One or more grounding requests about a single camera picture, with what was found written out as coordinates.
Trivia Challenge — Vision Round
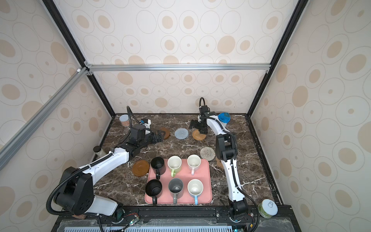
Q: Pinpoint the woven rattan round coaster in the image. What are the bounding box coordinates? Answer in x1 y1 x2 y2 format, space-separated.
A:
192 130 206 141

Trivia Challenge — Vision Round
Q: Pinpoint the dark brown wooden coaster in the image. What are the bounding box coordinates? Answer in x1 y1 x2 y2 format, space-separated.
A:
160 127 170 140

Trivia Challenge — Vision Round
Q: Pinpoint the grey felt round coaster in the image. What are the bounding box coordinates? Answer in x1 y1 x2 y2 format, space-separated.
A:
174 128 189 140

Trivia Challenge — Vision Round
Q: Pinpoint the white woven round coaster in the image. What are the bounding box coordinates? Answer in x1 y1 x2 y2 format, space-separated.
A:
200 147 215 161

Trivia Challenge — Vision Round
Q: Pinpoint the light brown wooden coaster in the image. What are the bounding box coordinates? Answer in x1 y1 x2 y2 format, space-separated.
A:
132 160 150 177

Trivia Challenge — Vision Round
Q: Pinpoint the cork paw print coaster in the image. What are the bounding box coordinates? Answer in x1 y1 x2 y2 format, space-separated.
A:
215 157 224 169

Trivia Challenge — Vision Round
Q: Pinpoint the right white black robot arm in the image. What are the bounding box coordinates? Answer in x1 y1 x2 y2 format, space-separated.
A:
189 113 257 222

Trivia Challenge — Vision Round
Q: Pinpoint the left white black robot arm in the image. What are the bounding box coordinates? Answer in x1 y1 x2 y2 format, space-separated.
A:
45 129 166 221

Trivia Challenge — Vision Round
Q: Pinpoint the white cup blue lid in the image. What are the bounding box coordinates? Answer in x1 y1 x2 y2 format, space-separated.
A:
218 112 231 127

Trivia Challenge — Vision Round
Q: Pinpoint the black mug rear left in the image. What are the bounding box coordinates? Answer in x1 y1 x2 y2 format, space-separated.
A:
150 157 166 180

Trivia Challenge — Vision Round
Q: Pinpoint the black mug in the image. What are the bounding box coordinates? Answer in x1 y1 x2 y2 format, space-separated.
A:
150 157 166 180
145 179 162 206

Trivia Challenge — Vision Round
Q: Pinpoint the pink jar white lid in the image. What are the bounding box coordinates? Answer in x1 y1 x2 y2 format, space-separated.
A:
119 114 131 127

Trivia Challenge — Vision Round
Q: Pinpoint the pink rectangular tray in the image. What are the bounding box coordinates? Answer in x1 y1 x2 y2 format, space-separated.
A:
144 158 213 205

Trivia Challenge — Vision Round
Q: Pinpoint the black mug front left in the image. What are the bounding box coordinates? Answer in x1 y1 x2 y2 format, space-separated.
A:
145 179 162 206

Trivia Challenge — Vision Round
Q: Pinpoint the grey mug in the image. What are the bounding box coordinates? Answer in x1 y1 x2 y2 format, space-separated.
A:
168 178 184 205

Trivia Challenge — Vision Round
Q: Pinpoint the small bottle black cap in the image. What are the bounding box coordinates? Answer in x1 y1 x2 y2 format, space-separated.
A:
93 146 106 158

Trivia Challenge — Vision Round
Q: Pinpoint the horizontal aluminium bar rear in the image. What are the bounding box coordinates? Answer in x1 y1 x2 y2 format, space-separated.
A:
87 63 271 72

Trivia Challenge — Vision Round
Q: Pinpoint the diagonal aluminium bar left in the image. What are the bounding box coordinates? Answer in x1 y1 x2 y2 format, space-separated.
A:
1 67 88 169

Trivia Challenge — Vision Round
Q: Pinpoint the green handled white mug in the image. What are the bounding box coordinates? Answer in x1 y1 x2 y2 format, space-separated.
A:
167 156 182 177

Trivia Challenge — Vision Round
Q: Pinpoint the pink handled white mug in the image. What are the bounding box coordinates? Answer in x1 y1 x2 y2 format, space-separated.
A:
187 154 202 176

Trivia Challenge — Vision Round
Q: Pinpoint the blue handled white mug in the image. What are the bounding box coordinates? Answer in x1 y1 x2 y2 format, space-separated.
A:
187 179 204 205

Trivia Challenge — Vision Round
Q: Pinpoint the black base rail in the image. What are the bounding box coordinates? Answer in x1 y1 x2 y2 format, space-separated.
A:
52 206 301 232

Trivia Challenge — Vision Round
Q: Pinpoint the brown block on rail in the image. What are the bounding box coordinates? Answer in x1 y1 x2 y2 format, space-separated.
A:
72 214 86 220

